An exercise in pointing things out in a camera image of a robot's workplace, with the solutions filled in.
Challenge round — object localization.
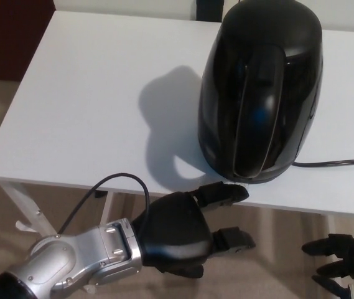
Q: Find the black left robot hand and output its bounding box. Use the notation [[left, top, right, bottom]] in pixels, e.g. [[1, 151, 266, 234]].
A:
[[131, 182, 256, 279]]

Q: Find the white hook on table leg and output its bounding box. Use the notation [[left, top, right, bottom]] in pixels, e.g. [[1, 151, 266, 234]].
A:
[[15, 219, 38, 233]]

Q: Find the white table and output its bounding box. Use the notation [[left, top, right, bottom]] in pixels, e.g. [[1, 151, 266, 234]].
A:
[[0, 11, 354, 237]]

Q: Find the black electric kettle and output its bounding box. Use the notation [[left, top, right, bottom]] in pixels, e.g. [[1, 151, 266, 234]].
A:
[[197, 0, 324, 184]]

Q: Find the black background object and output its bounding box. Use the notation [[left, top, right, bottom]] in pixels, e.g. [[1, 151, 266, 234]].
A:
[[195, 0, 226, 21]]

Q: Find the dark red cabinet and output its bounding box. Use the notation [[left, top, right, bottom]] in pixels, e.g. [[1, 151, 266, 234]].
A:
[[0, 0, 55, 83]]

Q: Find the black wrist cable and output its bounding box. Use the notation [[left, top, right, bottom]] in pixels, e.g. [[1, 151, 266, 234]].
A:
[[57, 173, 151, 235]]

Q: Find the black kettle power cable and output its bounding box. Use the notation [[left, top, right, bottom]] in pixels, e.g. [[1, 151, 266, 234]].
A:
[[291, 126, 354, 168]]

